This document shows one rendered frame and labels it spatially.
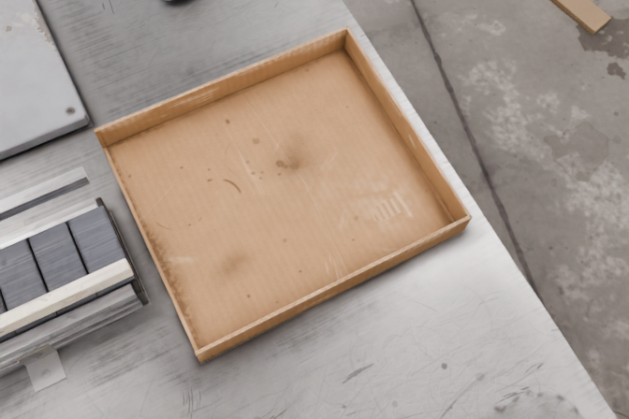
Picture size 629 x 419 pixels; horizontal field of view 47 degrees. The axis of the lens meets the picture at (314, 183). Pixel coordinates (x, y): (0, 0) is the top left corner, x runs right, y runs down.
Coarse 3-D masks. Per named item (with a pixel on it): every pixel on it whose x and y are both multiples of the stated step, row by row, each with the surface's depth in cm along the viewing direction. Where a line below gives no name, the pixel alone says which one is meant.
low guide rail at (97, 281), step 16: (96, 272) 64; (112, 272) 64; (128, 272) 65; (64, 288) 63; (80, 288) 63; (96, 288) 65; (32, 304) 63; (48, 304) 63; (64, 304) 64; (0, 320) 62; (16, 320) 62; (32, 320) 64; (0, 336) 63
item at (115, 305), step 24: (72, 216) 70; (0, 240) 69; (120, 240) 70; (120, 288) 67; (72, 312) 66; (96, 312) 66; (120, 312) 70; (24, 336) 65; (48, 336) 66; (72, 336) 69; (0, 360) 65
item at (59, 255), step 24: (96, 216) 70; (24, 240) 69; (48, 240) 69; (72, 240) 69; (96, 240) 69; (0, 264) 68; (24, 264) 68; (48, 264) 68; (72, 264) 68; (96, 264) 68; (0, 288) 67; (24, 288) 67; (48, 288) 67; (0, 312) 66
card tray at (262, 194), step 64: (256, 64) 79; (320, 64) 84; (128, 128) 77; (192, 128) 80; (256, 128) 80; (320, 128) 80; (384, 128) 80; (128, 192) 76; (192, 192) 76; (256, 192) 77; (320, 192) 77; (384, 192) 77; (448, 192) 74; (192, 256) 74; (256, 256) 74; (320, 256) 74; (384, 256) 74; (192, 320) 71; (256, 320) 71
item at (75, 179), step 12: (60, 180) 62; (72, 180) 63; (84, 180) 63; (24, 192) 62; (36, 192) 62; (48, 192) 62; (60, 192) 63; (0, 204) 61; (12, 204) 61; (24, 204) 62; (36, 204) 63; (0, 216) 61
